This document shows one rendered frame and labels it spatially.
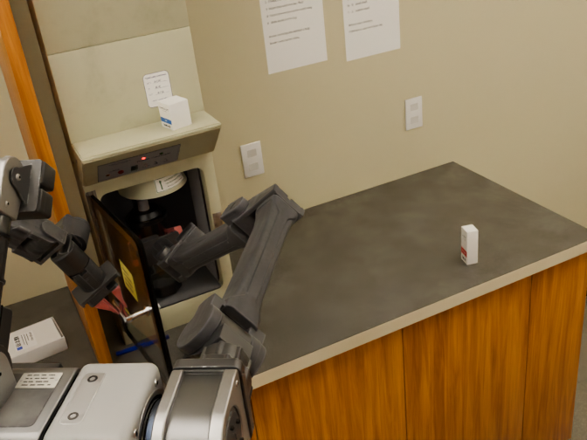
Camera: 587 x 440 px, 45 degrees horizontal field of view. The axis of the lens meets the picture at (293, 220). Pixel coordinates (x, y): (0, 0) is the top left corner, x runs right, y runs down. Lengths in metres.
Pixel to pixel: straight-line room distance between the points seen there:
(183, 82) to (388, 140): 1.05
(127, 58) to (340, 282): 0.85
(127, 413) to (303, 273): 1.32
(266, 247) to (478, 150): 1.78
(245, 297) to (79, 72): 0.76
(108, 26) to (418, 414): 1.36
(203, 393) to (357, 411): 1.21
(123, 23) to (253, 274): 0.75
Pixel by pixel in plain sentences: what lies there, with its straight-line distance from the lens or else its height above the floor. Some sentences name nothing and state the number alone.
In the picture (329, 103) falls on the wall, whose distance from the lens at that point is 2.39.
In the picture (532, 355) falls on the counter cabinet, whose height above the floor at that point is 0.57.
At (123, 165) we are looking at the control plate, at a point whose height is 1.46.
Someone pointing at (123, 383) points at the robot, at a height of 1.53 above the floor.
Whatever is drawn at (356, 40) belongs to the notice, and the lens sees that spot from 2.39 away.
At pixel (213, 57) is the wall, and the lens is 2.18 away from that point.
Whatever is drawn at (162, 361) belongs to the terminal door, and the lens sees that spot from 1.62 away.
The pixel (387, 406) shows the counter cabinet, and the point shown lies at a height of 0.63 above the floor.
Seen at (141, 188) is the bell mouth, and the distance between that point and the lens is 1.78.
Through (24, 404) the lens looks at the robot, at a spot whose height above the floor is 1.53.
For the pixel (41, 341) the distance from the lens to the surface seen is 1.98.
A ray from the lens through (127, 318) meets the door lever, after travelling 1.55.
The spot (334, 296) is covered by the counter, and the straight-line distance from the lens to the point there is 1.97.
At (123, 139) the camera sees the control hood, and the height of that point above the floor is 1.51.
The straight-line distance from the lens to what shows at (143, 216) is 1.83.
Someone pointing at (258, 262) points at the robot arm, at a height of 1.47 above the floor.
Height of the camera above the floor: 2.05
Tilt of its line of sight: 28 degrees down
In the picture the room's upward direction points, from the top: 7 degrees counter-clockwise
